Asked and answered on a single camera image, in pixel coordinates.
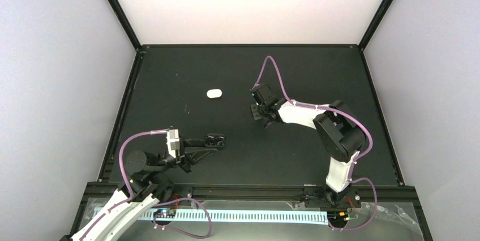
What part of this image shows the black earbud charging case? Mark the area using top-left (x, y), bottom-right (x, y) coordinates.
top-left (204, 134), bottom-right (226, 149)

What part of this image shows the white earbud charging case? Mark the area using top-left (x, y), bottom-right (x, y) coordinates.
top-left (206, 89), bottom-right (222, 99)

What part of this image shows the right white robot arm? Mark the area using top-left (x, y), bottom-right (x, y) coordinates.
top-left (250, 84), bottom-right (373, 206)

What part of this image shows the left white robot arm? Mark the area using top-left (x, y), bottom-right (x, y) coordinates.
top-left (61, 129), bottom-right (226, 240)

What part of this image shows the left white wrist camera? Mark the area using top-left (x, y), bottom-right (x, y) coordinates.
top-left (166, 129), bottom-right (180, 158)

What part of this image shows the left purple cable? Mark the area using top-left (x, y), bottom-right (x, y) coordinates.
top-left (76, 130), bottom-right (214, 241)

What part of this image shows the purple cable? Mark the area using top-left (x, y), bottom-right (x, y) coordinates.
top-left (252, 55), bottom-right (378, 232)
top-left (76, 130), bottom-right (214, 241)

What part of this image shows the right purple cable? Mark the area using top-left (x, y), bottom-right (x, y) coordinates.
top-left (252, 55), bottom-right (378, 232)

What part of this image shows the white slotted cable duct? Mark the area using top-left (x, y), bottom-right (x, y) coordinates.
top-left (93, 207), bottom-right (331, 226)

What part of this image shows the black front mounting rail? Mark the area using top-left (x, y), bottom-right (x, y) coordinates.
top-left (80, 182), bottom-right (421, 211)

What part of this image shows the right black frame post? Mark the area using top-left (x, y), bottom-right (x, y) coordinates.
top-left (358, 0), bottom-right (394, 51)

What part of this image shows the black frame post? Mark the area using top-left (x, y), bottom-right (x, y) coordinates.
top-left (107, 0), bottom-right (142, 51)
top-left (358, 0), bottom-right (394, 51)

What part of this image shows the left black frame post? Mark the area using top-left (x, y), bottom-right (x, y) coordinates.
top-left (107, 0), bottom-right (142, 51)

